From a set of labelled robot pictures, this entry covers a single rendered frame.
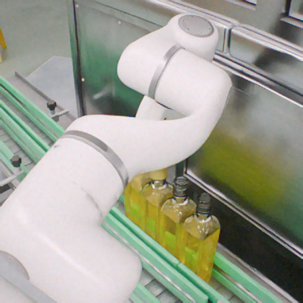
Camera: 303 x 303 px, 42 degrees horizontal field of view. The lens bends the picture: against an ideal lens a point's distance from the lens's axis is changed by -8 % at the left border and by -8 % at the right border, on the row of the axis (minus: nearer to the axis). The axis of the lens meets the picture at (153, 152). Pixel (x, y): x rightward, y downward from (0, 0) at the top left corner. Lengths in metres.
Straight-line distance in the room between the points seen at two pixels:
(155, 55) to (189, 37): 0.07
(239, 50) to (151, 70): 0.26
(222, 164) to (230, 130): 0.09
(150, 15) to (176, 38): 0.32
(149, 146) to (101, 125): 0.05
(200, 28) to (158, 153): 0.20
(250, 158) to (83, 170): 0.47
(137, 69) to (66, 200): 0.20
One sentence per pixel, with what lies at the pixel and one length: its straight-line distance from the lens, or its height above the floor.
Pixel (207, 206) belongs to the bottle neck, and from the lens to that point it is 0.72.
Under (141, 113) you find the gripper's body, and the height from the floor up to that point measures 1.29.
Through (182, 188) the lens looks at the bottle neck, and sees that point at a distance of 0.75.
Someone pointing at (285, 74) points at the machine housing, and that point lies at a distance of 0.67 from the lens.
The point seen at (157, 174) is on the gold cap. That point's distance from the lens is 0.78.
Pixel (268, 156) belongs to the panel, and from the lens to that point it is 0.76.
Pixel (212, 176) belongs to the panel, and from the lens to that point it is 0.90.
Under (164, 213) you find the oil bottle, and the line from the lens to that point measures 0.80.
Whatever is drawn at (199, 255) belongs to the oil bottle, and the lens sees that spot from 0.79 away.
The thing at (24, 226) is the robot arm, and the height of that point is 1.40.
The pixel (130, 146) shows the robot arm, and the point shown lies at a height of 1.40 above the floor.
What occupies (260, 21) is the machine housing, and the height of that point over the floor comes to 1.42.
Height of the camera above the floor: 1.66
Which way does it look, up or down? 39 degrees down
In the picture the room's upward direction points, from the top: straight up
